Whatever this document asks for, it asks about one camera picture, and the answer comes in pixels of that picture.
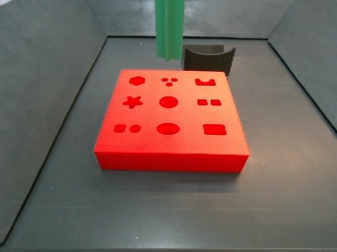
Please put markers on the green star-shaped peg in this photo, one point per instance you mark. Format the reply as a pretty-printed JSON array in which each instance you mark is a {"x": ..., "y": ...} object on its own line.
[{"x": 168, "y": 28}]

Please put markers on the red shape-sorting block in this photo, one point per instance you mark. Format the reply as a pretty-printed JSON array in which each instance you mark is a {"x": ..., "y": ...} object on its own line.
[{"x": 172, "y": 122}]

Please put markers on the dark grey curved holder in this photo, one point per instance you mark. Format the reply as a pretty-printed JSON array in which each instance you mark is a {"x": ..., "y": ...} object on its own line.
[{"x": 207, "y": 58}]

